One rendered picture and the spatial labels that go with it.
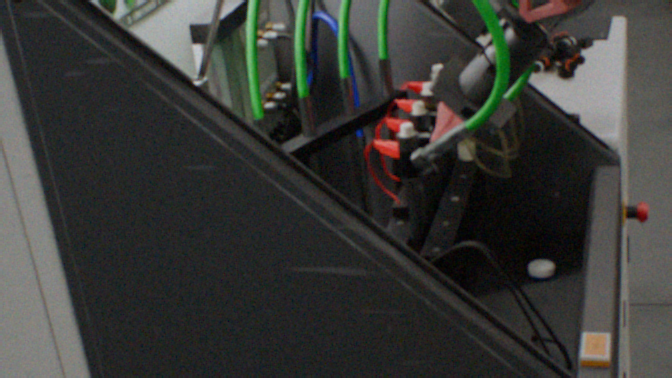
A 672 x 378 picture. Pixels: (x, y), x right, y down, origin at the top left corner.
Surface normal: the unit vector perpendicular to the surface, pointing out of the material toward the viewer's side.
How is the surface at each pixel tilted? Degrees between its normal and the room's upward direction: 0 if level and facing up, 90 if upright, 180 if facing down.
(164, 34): 90
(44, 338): 90
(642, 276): 0
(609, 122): 0
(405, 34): 90
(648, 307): 0
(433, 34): 90
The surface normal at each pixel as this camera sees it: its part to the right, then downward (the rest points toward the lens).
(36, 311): -0.26, 0.43
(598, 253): -0.12, -0.91
